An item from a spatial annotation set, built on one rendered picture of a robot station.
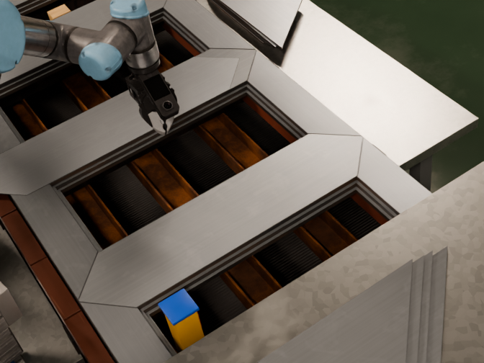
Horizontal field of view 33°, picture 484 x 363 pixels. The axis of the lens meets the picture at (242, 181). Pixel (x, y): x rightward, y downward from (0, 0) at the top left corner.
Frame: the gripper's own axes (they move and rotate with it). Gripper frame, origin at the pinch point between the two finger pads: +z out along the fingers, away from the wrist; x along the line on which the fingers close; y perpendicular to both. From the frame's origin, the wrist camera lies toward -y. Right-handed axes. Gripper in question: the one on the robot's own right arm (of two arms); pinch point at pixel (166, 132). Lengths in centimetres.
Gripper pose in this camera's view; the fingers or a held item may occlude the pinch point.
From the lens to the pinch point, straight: 190.2
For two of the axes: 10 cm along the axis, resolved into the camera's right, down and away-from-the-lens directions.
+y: -5.4, -5.5, 6.3
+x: -8.3, 4.7, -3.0
